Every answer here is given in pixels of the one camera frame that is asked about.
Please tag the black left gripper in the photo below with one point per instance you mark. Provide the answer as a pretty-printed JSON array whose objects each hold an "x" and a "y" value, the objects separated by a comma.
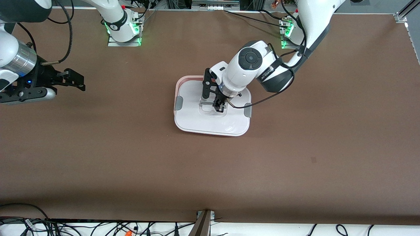
[{"x": 220, "y": 100}]

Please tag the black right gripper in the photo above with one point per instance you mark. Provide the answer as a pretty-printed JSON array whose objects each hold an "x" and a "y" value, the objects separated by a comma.
[{"x": 44, "y": 74}]

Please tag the white box lid grey clips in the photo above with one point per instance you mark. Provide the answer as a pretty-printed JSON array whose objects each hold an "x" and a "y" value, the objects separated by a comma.
[{"x": 210, "y": 123}]

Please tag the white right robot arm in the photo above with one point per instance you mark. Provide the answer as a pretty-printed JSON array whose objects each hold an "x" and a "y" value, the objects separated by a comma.
[{"x": 115, "y": 14}]

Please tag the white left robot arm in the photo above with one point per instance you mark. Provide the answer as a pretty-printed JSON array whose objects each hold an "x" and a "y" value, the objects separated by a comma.
[{"x": 239, "y": 75}]

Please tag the pink storage box base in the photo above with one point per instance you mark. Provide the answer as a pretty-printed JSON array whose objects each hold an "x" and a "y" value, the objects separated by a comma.
[{"x": 183, "y": 78}]

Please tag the white power strip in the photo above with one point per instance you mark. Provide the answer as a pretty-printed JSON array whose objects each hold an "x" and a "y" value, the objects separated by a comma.
[{"x": 215, "y": 6}]

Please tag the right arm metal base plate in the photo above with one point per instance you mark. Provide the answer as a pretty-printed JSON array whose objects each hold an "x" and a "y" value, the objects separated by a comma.
[{"x": 113, "y": 43}]

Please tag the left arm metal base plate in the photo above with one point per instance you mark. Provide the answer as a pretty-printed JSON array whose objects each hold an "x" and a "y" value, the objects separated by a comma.
[{"x": 284, "y": 44}]

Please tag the aluminium profile post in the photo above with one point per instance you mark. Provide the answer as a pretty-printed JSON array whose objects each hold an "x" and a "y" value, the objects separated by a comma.
[{"x": 200, "y": 226}]

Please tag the aluminium frame corner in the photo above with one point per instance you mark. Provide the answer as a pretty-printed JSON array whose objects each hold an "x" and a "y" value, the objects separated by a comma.
[{"x": 401, "y": 16}]

